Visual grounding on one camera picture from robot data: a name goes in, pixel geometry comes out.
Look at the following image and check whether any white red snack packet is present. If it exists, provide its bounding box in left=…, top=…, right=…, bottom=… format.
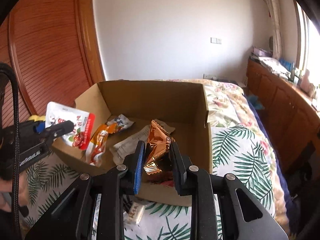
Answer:
left=46, top=102, right=96, bottom=150

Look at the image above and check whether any window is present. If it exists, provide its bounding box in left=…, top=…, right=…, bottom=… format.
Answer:
left=292, top=0, right=320, bottom=85

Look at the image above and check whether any white vacuum snack packet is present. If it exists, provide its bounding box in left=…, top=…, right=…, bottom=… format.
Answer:
left=109, top=120, right=175, bottom=165

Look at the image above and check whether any pile of folded cloths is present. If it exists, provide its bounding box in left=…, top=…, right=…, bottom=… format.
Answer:
left=257, top=56, right=290, bottom=77

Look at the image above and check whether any beige curtain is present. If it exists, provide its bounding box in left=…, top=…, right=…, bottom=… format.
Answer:
left=260, top=0, right=283, bottom=58

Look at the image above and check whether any small white orange snack packet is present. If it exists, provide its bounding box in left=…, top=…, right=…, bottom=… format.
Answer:
left=107, top=114, right=135, bottom=133

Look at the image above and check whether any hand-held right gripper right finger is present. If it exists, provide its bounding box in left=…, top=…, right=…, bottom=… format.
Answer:
left=170, top=142, right=288, bottom=240

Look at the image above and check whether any person's left hand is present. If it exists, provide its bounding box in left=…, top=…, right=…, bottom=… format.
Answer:
left=0, top=174, right=28, bottom=212

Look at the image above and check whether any brown cardboard box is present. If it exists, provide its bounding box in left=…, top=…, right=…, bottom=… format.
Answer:
left=51, top=80, right=213, bottom=207

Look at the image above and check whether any floral blanket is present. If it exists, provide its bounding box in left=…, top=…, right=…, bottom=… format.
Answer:
left=155, top=79, right=284, bottom=218

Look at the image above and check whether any teal cloth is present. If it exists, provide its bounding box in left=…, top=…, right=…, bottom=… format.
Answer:
left=247, top=95, right=265, bottom=110

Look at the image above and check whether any pink beige bottle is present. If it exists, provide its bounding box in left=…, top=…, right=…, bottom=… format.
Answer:
left=301, top=70, right=312, bottom=90

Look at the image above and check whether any copper foil snack packet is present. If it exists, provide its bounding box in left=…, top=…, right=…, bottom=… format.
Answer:
left=144, top=120, right=177, bottom=183

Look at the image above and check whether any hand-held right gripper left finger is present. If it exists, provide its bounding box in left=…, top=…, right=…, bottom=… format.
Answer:
left=25, top=141, right=146, bottom=240

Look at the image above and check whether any yellow plush toy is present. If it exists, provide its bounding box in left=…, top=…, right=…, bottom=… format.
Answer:
left=27, top=115, right=47, bottom=123

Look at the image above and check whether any purple box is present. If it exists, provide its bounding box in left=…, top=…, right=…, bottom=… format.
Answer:
left=251, top=46, right=273, bottom=58

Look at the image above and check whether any wooden side cabinet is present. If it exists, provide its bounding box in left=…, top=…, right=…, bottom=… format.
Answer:
left=246, top=59, right=320, bottom=173

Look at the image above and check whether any blue packet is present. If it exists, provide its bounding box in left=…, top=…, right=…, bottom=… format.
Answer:
left=279, top=58, right=295, bottom=73

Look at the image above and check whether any black braided cable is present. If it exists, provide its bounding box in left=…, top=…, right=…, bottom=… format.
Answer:
left=0, top=62, right=28, bottom=240

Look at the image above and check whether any wooden slatted wardrobe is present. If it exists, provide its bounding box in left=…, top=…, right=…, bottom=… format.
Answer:
left=0, top=0, right=105, bottom=128

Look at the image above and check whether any leaf print bedsheet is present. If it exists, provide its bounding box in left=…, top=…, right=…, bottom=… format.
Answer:
left=20, top=126, right=275, bottom=240

